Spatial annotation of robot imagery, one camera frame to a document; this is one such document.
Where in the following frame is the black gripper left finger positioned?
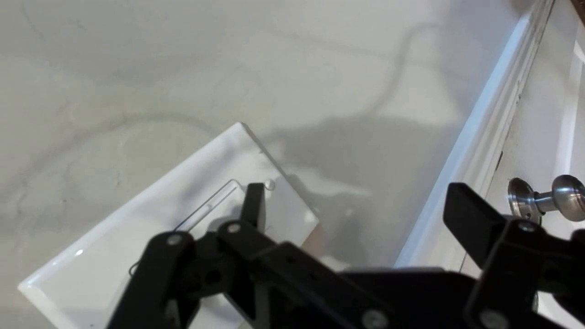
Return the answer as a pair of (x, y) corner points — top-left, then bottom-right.
(106, 181), (344, 329)

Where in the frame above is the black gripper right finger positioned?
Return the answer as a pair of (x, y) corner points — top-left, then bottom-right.
(440, 179), (585, 329)

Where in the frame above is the white wall light switch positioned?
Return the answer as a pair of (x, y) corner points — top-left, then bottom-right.
(16, 121), (322, 329)

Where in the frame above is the silver round door knob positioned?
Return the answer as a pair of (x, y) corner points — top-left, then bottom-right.
(506, 174), (585, 225)

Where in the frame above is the white door with deadbolt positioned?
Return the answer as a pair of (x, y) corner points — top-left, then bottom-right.
(462, 0), (585, 329)

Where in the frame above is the white door frame trim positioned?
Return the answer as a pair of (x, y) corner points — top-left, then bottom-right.
(393, 0), (557, 271)

